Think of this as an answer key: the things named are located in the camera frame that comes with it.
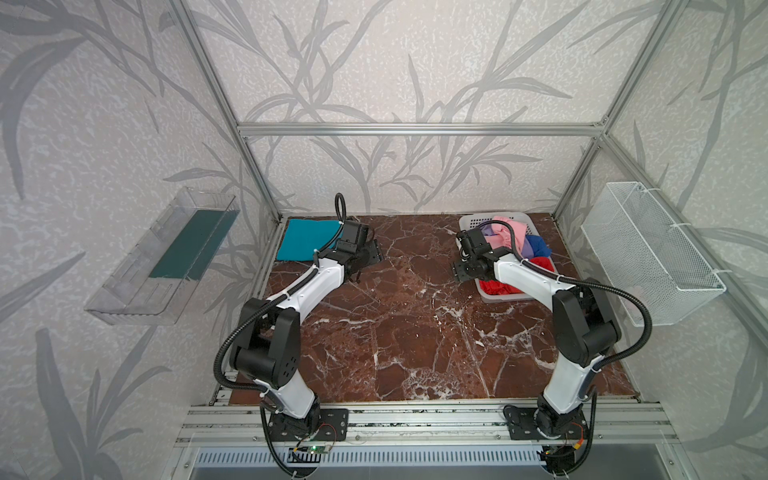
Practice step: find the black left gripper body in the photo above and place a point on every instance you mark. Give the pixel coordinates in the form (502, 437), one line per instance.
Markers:
(365, 257)

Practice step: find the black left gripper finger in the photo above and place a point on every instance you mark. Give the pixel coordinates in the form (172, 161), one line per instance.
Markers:
(370, 254)
(353, 273)

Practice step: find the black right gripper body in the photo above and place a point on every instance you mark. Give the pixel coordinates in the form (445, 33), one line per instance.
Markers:
(464, 269)

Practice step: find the pink t-shirt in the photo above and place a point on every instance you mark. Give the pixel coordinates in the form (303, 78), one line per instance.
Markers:
(500, 220)

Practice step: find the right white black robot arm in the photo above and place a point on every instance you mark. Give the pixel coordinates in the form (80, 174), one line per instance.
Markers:
(583, 326)

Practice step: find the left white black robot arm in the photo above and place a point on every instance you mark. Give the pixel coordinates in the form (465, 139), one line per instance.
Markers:
(266, 346)

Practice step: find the red t-shirt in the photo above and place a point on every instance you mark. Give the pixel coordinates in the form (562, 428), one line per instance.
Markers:
(532, 280)

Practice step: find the purple t-shirt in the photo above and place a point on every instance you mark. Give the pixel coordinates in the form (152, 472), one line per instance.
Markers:
(499, 236)

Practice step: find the folded teal t-shirt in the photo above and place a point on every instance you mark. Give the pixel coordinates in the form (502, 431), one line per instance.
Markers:
(303, 237)

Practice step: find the blue t-shirt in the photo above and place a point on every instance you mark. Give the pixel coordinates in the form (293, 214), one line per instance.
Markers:
(535, 246)

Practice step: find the green mat in shelf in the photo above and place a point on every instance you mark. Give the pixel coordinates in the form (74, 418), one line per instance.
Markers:
(191, 252)

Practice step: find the green circuit board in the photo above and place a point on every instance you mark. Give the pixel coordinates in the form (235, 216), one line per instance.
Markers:
(300, 451)

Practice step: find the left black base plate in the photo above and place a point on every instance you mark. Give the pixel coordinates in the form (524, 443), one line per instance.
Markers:
(323, 424)

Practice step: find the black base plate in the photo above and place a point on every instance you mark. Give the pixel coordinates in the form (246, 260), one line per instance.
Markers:
(323, 424)
(544, 423)

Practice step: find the aluminium mounting rail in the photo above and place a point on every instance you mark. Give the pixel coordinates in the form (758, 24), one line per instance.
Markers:
(619, 420)

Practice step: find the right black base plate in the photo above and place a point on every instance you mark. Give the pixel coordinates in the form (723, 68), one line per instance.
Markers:
(544, 423)

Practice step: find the aluminium frame profile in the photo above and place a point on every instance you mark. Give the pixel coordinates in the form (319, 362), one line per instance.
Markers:
(599, 133)

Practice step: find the white wire mesh basket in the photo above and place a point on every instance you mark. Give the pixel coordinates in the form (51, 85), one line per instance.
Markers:
(644, 252)

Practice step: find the clear plastic wall shelf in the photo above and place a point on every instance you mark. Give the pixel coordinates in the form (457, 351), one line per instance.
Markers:
(129, 296)

